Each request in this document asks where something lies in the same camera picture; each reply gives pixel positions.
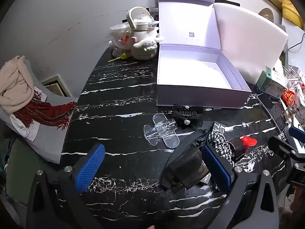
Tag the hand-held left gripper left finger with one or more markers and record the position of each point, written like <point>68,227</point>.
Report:
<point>89,169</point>

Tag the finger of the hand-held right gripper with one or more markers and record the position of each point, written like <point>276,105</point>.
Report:
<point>297,133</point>
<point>282,146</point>

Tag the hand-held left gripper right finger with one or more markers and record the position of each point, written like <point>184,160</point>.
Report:
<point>218,169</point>

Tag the black white checkered scrunchie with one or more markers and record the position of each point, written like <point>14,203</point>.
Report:
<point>222,143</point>

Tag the black curved banana clip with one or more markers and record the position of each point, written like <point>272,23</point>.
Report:
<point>178,148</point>

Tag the black lace hair clip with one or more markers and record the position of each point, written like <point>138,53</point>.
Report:
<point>188,115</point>

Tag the clear hair claw clip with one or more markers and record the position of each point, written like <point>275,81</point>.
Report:
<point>164,128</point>

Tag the white gift box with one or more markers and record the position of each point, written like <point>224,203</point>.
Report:
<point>190,76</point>

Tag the white printed cup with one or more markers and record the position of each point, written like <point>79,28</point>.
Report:
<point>297,109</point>

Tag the dark brown cylinder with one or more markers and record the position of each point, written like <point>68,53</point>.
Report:
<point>237,148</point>

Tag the smartphone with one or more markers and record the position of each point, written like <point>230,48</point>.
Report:
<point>274,109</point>

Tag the red packet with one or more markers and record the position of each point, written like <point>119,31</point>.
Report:
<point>287,96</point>

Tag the grey chair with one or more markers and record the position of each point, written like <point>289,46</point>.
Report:
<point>47,138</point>

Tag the green white carton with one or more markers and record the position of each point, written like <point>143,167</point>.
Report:
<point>269,81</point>

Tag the dark green cushion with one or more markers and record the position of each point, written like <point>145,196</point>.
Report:
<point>21,171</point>

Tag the red plaid scarf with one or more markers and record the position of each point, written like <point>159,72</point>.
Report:
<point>40,112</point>

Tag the white foam sheet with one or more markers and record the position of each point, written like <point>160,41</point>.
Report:
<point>250,40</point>

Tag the beige knitted scarf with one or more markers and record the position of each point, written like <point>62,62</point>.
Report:
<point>14,85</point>

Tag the yellow lollipop stick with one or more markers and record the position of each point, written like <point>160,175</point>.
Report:
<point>120,57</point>

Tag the woven brown fan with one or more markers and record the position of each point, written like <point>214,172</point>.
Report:
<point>266,13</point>

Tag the yellow plush object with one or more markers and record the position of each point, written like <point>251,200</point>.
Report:
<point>290,9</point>

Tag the clear plastic bag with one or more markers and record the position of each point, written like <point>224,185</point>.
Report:
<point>119,38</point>

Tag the white cartoon dog kettle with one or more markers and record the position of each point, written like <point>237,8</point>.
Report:
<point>143,38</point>

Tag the black board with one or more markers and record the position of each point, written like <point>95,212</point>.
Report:
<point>228,2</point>

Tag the clear jar black lid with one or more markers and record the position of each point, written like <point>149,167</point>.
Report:
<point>153,13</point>

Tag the wooden frame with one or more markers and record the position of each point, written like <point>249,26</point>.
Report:
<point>56,85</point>

